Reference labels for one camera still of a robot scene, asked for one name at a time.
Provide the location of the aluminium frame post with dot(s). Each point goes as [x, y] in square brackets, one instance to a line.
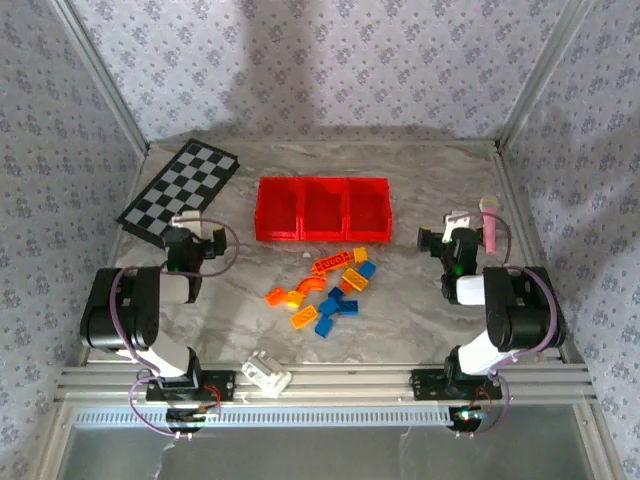
[542, 75]
[104, 75]

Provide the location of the pink toy microphone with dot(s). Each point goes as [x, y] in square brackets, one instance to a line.
[490, 225]

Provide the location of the black controller board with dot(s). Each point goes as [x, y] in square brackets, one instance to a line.
[467, 417]
[200, 415]

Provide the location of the white plastic block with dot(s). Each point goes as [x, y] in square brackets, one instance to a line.
[266, 375]

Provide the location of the black grey chessboard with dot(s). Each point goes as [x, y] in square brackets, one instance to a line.
[185, 180]

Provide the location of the aluminium side rail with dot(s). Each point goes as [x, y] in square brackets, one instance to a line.
[515, 200]
[140, 175]

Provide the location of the yellow-orange studded lego brick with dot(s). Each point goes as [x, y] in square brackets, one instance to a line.
[304, 316]
[355, 278]

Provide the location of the small yellow lego brick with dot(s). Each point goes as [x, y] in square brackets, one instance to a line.
[294, 300]

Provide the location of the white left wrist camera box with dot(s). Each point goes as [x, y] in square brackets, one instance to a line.
[187, 217]

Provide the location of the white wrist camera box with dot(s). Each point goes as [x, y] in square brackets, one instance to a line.
[187, 217]
[456, 220]

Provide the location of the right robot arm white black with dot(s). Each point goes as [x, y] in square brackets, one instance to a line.
[520, 310]

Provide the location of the bright yellow lego brick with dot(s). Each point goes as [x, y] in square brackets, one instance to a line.
[360, 255]

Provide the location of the long orange lego plate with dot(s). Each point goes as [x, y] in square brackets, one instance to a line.
[331, 262]

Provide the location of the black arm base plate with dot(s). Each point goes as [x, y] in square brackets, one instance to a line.
[425, 382]
[225, 385]

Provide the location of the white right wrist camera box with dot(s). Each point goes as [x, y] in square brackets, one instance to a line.
[456, 220]

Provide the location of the aluminium table rail wide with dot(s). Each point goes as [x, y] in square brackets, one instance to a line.
[350, 385]

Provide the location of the orange curved lego arch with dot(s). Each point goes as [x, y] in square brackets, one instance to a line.
[310, 285]

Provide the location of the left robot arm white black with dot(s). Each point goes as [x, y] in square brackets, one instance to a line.
[120, 310]

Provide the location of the red plastic bin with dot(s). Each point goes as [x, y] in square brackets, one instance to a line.
[324, 210]
[277, 210]
[367, 210]

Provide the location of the blue lego brick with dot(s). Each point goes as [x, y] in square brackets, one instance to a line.
[325, 327]
[349, 307]
[336, 293]
[328, 306]
[367, 270]

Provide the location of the orange lego brick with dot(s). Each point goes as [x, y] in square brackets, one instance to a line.
[275, 297]

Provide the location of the floral fabric backdrop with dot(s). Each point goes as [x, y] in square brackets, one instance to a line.
[600, 200]
[40, 200]
[250, 60]

